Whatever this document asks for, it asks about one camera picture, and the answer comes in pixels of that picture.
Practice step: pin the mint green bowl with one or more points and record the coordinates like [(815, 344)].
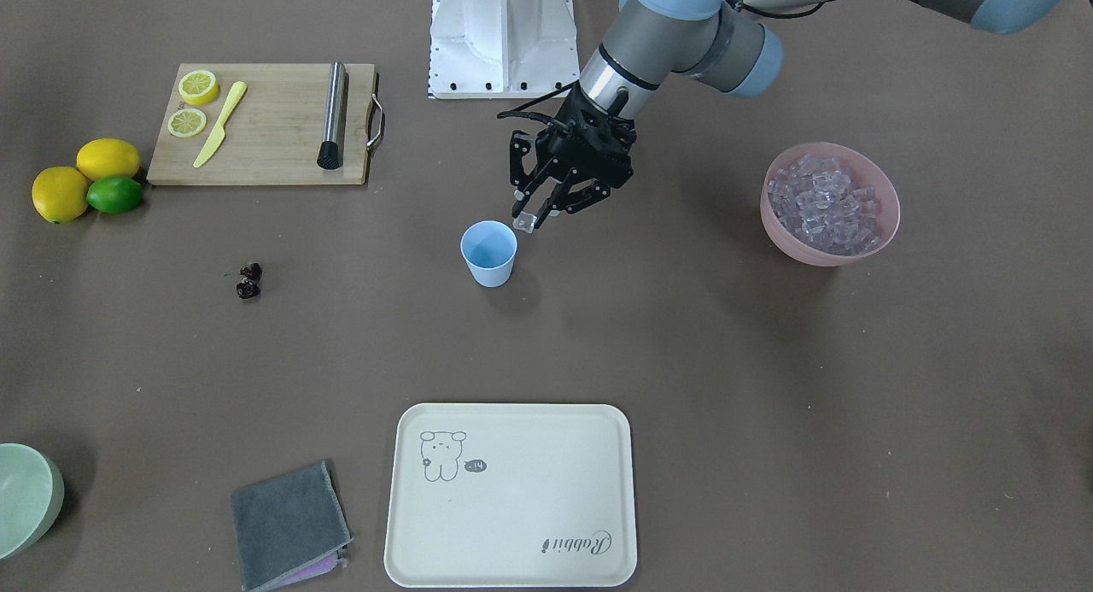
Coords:
[(32, 493)]

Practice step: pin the grey folded cloth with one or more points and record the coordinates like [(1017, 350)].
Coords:
[(289, 528)]

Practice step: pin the pile of clear ice cubes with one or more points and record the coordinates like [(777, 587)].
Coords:
[(822, 204)]

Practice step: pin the wooden cutting board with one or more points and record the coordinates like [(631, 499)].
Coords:
[(273, 136)]

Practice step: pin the steel muddler black tip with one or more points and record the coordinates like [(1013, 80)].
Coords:
[(330, 151)]

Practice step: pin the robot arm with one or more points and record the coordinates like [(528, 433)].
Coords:
[(724, 44)]

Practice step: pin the dark red cherries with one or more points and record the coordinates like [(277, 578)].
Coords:
[(248, 285)]

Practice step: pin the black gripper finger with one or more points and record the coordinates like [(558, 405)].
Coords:
[(572, 195), (524, 188)]

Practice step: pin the lower lemon slice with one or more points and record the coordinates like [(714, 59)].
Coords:
[(186, 123)]

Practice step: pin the pink bowl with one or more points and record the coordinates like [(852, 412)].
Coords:
[(866, 171)]

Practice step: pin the upper lemon slice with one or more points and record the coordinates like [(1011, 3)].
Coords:
[(199, 87)]

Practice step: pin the green lime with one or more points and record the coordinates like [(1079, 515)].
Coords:
[(114, 194)]

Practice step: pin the lemon slice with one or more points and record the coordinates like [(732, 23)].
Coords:
[(199, 87), (186, 123)]

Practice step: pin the yellow lemon near scoop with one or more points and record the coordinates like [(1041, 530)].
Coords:
[(108, 157)]

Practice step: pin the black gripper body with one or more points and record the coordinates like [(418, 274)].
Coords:
[(570, 149)]

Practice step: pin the light blue plastic cup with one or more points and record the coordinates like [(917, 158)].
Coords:
[(489, 248)]

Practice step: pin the cream rabbit tray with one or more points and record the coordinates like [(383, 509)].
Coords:
[(512, 494)]

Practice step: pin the yellow plastic knife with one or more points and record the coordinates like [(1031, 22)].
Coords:
[(218, 131)]

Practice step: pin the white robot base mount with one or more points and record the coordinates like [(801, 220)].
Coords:
[(501, 49)]

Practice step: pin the clear ice cube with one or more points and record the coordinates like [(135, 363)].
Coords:
[(525, 222)]

